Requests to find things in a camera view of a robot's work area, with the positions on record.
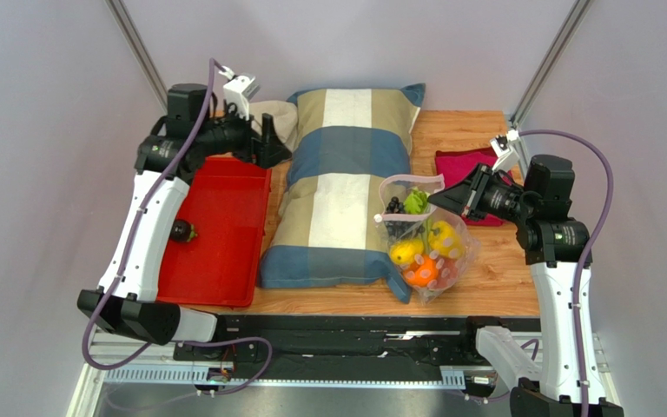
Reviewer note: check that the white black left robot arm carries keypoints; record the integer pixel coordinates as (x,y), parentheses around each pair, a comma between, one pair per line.
(125,301)

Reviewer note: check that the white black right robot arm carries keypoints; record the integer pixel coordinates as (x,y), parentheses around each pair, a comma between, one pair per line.
(558,252)

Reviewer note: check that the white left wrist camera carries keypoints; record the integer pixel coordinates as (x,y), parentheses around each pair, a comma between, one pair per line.
(238,91)

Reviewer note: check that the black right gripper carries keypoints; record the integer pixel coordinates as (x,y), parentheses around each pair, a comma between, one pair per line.
(478,190)

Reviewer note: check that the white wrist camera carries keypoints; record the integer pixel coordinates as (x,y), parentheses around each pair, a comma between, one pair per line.
(505,148)
(238,91)

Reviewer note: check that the yellow bell pepper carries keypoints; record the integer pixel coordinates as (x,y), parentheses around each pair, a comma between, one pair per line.
(444,239)

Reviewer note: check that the aluminium frame rail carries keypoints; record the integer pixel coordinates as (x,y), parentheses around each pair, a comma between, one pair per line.
(156,364)

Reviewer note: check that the red plastic tray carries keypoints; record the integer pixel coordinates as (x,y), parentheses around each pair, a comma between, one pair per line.
(227,205)

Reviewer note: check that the clear zip top bag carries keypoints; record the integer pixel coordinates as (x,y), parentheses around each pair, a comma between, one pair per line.
(395,225)

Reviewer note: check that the dark plum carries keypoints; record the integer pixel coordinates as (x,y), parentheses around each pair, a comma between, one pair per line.
(182,231)

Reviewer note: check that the beige bucket hat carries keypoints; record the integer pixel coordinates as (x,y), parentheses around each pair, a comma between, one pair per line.
(285,118)

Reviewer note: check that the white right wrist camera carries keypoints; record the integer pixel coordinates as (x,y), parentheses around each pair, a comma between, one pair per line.
(505,148)

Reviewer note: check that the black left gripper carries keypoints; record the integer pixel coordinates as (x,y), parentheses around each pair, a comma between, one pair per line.
(267,151)

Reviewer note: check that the watermelon slice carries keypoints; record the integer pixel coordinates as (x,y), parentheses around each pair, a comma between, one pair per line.
(449,273)

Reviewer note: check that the green celery bunch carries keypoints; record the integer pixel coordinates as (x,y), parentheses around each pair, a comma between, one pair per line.
(416,202)

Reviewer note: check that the striped beige blue pillow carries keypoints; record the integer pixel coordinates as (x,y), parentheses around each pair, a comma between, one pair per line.
(348,142)

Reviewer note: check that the yellow mango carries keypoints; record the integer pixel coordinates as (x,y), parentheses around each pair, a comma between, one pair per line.
(404,252)

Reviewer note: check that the orange fruit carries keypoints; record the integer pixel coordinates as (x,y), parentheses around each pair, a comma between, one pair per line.
(421,272)

